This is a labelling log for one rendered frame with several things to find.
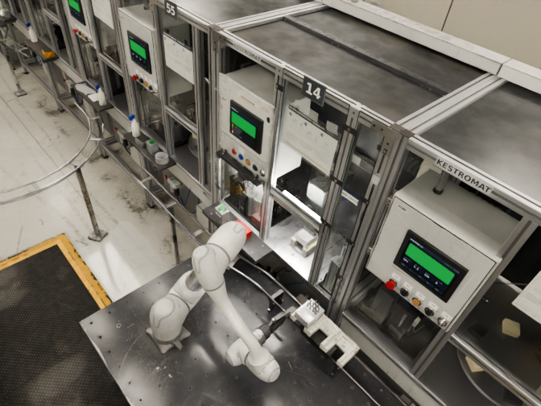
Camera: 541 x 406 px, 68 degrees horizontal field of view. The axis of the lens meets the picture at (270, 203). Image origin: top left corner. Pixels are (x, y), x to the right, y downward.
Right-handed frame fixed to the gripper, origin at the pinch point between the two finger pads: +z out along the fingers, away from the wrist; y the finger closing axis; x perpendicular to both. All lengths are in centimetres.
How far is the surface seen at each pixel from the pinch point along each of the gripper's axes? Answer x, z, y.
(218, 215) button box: 72, 7, 12
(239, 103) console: 71, 20, 86
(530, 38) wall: 47, 379, 54
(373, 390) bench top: -54, 12, -20
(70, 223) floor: 223, -45, -88
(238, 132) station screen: 68, 18, 71
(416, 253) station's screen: -40, 17, 75
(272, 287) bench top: 26.5, 14.4, -19.9
